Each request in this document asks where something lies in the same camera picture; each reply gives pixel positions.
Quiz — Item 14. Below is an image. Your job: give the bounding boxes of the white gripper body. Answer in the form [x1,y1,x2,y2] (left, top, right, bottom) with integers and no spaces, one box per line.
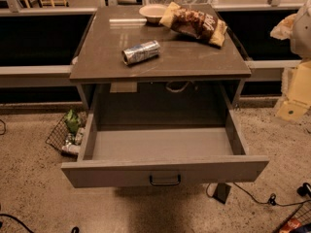
[281,60,311,107]

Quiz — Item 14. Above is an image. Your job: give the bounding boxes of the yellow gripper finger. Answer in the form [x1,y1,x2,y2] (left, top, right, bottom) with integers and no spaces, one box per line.
[270,14,296,40]
[275,100,310,121]

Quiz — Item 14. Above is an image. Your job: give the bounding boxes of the silver blue redbull can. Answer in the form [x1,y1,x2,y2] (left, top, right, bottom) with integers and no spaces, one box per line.
[121,40,160,65]

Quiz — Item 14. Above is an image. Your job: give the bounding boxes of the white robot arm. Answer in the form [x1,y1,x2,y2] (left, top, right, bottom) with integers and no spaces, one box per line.
[270,0,311,121]

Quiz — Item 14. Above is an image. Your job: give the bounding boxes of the grey cabinet with top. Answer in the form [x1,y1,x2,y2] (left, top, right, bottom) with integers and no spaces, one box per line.
[70,6,251,134]

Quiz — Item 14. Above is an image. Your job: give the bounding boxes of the grey open top drawer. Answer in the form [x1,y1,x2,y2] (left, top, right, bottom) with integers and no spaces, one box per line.
[61,83,268,187]

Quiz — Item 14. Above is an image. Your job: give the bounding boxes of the silver can in basket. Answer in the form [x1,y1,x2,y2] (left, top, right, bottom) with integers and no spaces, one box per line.
[61,133,81,155]

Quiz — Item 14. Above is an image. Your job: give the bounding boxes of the brown yellow chip bag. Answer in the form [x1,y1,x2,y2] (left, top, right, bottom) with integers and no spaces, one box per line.
[159,2,227,48]

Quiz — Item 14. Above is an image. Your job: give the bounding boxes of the orange snack bag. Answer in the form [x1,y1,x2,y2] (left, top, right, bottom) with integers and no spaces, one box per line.
[278,218,301,233]

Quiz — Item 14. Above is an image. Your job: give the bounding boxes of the white ceramic bowl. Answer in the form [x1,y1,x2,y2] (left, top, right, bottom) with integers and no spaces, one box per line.
[139,4,167,24]

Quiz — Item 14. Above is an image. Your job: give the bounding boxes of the green snack bag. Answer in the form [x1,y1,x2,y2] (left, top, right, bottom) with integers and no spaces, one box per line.
[64,110,81,135]

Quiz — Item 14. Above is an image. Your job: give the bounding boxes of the black floor cable right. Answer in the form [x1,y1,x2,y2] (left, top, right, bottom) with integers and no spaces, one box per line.
[232,182,311,208]

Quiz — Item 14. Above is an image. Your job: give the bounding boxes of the black floor cable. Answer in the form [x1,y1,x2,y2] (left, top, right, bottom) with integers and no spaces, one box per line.
[232,182,311,208]
[0,204,80,233]

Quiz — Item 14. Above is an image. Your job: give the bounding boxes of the black wire basket right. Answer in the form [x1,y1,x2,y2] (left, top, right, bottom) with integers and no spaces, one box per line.
[272,202,311,233]

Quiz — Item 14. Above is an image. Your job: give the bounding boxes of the black wire basket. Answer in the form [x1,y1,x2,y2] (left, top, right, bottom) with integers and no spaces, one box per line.
[46,110,86,156]
[272,202,311,233]

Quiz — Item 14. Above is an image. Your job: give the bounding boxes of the black drawer handle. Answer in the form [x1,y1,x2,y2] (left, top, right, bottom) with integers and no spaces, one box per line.
[149,175,182,186]

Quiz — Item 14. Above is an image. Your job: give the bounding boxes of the black wire basket left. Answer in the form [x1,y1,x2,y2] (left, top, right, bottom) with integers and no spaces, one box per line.
[46,110,86,156]

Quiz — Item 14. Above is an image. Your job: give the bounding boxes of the black floor cable left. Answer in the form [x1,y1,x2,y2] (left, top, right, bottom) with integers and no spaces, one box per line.
[0,204,80,233]

